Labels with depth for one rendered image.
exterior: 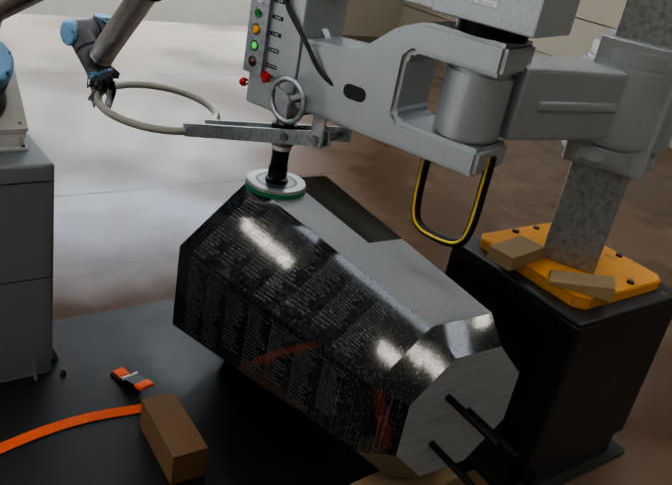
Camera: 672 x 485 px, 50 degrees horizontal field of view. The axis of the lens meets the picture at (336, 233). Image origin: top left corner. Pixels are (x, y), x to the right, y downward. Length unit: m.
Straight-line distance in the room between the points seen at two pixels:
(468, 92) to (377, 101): 0.29
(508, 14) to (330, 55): 0.59
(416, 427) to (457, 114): 0.86
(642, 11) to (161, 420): 2.00
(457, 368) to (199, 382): 1.25
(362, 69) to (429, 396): 0.95
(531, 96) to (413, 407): 0.92
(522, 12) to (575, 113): 0.48
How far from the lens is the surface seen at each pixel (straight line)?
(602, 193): 2.56
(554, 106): 2.19
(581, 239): 2.61
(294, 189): 2.53
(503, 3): 1.92
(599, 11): 9.05
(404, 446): 2.04
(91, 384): 2.88
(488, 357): 2.04
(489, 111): 2.03
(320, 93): 2.28
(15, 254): 2.65
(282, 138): 2.44
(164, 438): 2.48
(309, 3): 2.29
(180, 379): 2.91
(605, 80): 2.32
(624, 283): 2.67
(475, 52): 1.99
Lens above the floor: 1.80
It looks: 25 degrees down
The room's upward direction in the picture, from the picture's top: 11 degrees clockwise
